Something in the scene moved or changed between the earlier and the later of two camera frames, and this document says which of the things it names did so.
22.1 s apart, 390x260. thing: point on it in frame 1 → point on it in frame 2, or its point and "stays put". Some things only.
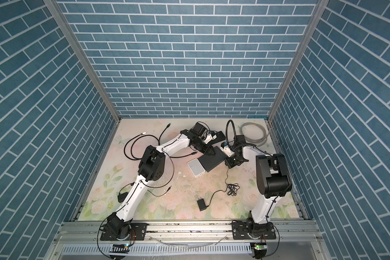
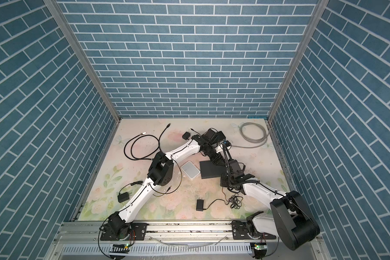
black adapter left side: [122, 196] stays put
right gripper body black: [232, 161] → [227, 181]
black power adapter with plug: [202, 205] stays put
